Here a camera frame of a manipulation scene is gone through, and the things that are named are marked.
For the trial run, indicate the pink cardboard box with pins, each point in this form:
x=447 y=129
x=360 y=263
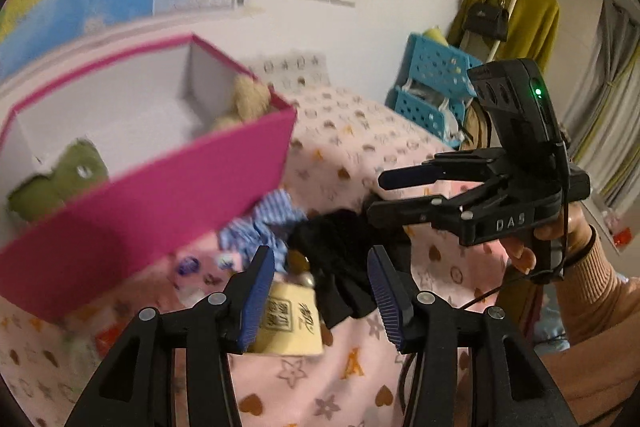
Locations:
x=150 y=227

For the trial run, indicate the blue checked scrunchie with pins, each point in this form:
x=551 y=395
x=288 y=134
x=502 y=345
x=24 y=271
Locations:
x=265 y=212

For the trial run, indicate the yellow green cloth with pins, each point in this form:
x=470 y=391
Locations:
x=436 y=36

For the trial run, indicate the black handbag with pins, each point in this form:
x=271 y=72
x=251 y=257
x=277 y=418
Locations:
x=485 y=19

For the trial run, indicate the grey and green curtain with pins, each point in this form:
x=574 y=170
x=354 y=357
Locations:
x=610 y=107

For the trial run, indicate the person's right hand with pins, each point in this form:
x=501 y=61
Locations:
x=520 y=257

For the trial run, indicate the green plush toy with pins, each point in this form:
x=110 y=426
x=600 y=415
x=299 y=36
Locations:
x=65 y=177

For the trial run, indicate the yellow tissue packet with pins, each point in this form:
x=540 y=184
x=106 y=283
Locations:
x=295 y=322

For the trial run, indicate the brown bag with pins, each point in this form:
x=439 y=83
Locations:
x=477 y=124

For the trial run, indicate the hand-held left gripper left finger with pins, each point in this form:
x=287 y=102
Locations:
x=257 y=302

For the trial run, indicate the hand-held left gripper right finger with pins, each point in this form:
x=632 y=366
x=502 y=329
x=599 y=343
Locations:
x=387 y=302

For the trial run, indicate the beige teddy bear plush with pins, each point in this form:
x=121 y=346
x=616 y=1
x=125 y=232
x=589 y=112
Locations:
x=250 y=99

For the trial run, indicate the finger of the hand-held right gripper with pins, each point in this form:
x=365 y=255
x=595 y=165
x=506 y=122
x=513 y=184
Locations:
x=400 y=209
x=405 y=177

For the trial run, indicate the black scrunchie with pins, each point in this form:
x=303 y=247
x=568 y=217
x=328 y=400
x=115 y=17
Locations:
x=340 y=247

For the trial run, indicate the mustard yellow coat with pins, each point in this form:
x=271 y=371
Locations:
x=535 y=22

